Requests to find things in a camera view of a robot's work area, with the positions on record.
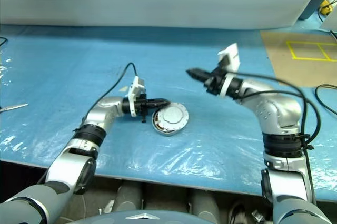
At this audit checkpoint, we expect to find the silver motor rotor cover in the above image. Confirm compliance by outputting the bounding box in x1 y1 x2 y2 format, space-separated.
157 102 190 133

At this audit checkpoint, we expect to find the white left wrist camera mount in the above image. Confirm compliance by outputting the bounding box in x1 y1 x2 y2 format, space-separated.
127 76 146 118

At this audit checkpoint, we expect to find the white crumpled part under table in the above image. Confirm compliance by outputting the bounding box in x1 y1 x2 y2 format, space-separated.
98 198 116 215
251 209 272 224

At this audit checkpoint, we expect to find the black cable on table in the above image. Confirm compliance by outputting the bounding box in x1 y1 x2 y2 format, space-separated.
314 29 337 116

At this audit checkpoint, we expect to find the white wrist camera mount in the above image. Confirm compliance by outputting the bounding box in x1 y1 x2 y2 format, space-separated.
217 43 242 99
127 76 146 118

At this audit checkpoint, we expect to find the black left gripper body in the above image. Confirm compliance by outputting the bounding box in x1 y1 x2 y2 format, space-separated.
136 93 155 125

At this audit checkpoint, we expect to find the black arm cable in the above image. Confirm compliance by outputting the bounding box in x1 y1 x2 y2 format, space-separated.
73 62 139 133
228 70 321 206

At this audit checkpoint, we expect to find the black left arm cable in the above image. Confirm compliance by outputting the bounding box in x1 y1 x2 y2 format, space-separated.
73 62 139 133

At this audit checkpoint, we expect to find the dark grey rounded robot leg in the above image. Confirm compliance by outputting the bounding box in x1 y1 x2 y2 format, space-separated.
187 189 221 218
114 181 144 213

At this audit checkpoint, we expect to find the yellow object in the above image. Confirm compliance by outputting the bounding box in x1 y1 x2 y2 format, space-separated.
319 0 334 16

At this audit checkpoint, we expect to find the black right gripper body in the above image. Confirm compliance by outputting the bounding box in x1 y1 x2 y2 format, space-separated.
203 65 227 96

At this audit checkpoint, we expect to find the thin metal rod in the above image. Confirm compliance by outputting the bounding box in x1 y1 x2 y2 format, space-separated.
0 103 29 113

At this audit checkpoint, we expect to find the brown cardboard sheet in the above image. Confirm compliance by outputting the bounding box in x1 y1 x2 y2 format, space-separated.
260 30 337 88

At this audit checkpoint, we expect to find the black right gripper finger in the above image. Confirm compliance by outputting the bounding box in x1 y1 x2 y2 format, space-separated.
185 68 212 77
189 73 210 83

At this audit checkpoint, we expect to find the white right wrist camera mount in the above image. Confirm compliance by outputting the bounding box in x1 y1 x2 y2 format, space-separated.
217 43 242 99

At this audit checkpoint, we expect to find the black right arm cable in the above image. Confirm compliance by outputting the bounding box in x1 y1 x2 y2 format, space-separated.
228 70 321 206

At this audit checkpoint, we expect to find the blue plastic table cover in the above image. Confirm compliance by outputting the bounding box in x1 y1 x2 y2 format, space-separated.
0 23 337 201

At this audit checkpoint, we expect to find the motor stator with copper windings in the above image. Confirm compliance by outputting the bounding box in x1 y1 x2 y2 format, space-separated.
151 109 185 137

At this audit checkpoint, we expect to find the grey robot torso with emblem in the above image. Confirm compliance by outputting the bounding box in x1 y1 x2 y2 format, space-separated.
81 209 212 224

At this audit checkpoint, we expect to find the dark blue post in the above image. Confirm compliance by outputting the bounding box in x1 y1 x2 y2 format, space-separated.
297 0 330 20

